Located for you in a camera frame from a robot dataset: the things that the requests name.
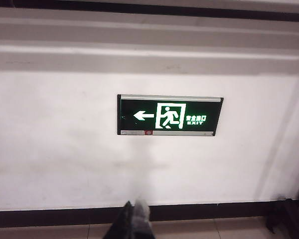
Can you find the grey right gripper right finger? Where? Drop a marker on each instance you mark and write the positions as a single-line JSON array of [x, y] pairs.
[[142, 219]]

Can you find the small black dusty object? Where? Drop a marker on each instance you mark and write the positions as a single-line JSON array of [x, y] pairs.
[[279, 211]]

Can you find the black wall baseboard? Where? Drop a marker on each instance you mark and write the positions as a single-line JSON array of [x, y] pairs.
[[64, 215]]

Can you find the aluminium whiteboard marker tray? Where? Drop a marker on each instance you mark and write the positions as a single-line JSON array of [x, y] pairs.
[[164, 10]]

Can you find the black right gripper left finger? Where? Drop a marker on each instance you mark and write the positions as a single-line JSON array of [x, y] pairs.
[[122, 226]]

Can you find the illuminated green exit sign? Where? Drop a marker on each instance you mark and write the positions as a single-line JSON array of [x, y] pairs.
[[169, 115]]

